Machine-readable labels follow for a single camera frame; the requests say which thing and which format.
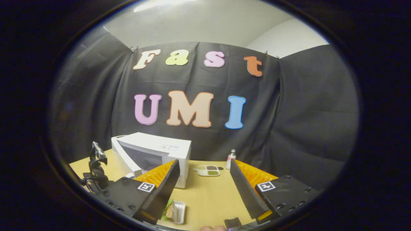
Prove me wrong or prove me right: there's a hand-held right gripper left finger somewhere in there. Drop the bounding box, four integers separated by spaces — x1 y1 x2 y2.
96 159 181 225

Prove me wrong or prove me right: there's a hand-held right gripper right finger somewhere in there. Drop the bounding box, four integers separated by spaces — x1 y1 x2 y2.
230 158 320 225

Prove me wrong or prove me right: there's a sandwich with green lettuce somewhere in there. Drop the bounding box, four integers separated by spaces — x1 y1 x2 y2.
161 199 177 222

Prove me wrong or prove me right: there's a white microwave oven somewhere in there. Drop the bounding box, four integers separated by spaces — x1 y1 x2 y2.
111 132 192 189

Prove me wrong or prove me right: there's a white plastic tray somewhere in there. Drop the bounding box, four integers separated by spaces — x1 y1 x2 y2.
167 201 186 224

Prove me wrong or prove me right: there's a clear bottle with pink label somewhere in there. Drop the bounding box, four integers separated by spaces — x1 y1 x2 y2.
226 149 237 170

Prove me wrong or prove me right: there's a white divided condiment dish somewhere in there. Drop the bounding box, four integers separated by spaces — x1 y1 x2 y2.
194 165 221 177

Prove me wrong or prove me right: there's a black backdrop cloth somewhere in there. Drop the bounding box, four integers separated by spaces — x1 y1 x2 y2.
50 26 359 191

